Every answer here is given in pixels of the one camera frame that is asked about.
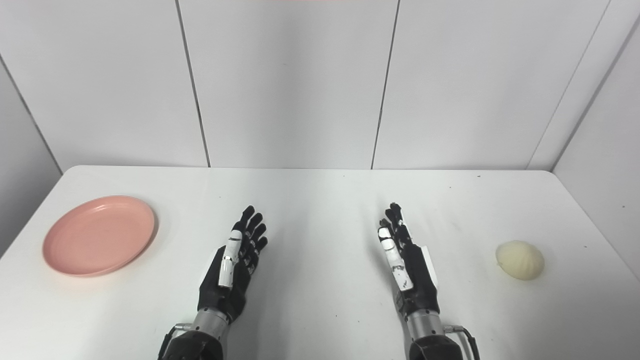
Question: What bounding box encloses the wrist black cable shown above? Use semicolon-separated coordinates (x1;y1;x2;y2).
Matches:
158;323;193;360
444;325;481;360

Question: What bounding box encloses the cream steamed bun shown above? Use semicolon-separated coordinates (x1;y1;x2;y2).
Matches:
495;240;545;281

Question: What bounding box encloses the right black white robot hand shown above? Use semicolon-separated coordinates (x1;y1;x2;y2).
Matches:
377;202;441;318

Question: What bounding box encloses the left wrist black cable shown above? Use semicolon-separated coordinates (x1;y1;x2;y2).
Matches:
158;323;193;360

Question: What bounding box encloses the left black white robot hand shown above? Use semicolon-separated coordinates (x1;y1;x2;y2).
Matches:
197;205;269;324

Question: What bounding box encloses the pink round plate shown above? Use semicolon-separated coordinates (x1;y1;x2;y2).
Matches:
42;195;157;278

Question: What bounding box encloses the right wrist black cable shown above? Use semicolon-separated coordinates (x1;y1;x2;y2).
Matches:
444;325;481;360

